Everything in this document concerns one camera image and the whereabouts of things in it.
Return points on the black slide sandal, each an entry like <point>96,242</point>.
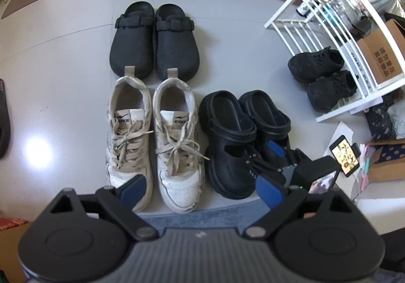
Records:
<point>3,118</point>

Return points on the black patterned bag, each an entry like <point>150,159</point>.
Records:
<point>381,124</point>

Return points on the smartphone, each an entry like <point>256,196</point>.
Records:
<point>345,156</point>

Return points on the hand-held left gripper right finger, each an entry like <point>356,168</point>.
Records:
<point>269,191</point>

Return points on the large clear water bottle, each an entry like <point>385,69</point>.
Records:
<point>345,7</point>

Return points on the white metal shoe rack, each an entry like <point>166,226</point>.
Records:
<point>294,29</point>

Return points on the black chunky platform clog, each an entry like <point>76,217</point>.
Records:
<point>224,156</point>
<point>269,115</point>

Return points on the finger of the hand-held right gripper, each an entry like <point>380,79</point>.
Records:
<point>276,147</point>
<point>262,165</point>

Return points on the grey blue floor mat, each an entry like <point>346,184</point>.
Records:
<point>202,213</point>

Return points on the white printed carton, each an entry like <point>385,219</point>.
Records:
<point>357,64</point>

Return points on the white printed sneaker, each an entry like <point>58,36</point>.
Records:
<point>180,175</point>
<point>126,102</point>

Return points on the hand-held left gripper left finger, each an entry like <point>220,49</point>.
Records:
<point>134,191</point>

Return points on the dotted cardboard box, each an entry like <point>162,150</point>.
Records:
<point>387,159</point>

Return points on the black mesh sneaker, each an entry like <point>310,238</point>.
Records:
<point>332,89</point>
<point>313,64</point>

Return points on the brown cardboard box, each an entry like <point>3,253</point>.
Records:
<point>383,55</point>

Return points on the dark bottle white label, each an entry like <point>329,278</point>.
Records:
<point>305,7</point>

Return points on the flat cardboard piece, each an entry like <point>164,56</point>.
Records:
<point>12,254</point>

